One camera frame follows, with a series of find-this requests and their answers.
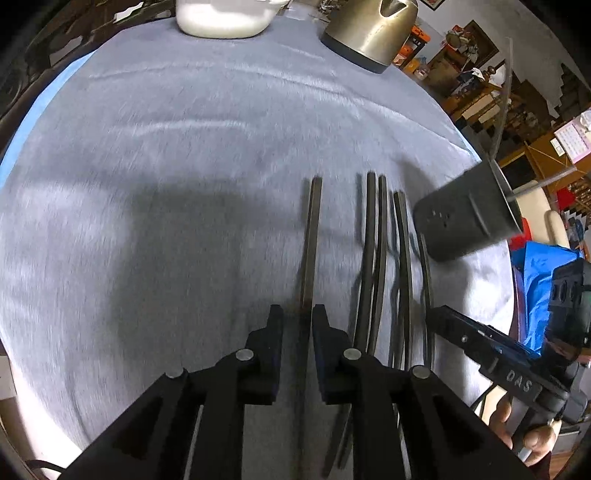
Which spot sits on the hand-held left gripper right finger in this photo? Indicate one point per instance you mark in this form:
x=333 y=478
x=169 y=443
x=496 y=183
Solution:
x=318 y=341

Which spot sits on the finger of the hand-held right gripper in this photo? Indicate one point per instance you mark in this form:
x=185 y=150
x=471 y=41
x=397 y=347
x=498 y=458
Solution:
x=461 y=334
x=517 y=345

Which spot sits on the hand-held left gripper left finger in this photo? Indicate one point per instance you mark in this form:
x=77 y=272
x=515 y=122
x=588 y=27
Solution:
x=276 y=337

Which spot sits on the dark grey utensil holder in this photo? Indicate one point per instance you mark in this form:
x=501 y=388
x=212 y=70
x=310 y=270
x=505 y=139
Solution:
x=461 y=217

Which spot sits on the person's right hand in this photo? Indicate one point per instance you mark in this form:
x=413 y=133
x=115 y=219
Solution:
x=501 y=422

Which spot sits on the blue plastic bag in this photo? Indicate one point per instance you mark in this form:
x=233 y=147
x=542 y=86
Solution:
x=538 y=281

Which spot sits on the cream chair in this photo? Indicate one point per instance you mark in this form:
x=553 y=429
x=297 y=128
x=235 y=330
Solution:
x=549 y=217

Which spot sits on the red object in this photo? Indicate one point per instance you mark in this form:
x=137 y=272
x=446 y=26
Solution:
x=565 y=199

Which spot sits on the grey tablecloth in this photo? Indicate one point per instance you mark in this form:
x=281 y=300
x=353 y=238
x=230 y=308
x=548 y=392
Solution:
x=184 y=184

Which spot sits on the cluttered wooden shelf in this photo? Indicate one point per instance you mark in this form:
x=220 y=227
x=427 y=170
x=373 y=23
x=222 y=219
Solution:
x=471 y=78

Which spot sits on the orange boxes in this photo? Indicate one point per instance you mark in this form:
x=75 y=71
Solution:
x=411 y=48

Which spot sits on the metal electric kettle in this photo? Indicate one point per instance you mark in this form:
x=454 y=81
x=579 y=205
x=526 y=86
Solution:
x=369 y=32

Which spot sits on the white plastic container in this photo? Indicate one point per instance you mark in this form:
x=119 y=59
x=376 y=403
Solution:
x=221 y=18

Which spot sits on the blue table cover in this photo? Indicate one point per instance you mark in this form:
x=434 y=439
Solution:
x=41 y=104

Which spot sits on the dark carved wooden furniture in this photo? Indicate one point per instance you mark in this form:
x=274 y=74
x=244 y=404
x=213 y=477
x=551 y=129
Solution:
x=55 y=37

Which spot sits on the wall calendar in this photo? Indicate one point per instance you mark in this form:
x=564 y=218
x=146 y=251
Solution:
x=572 y=138

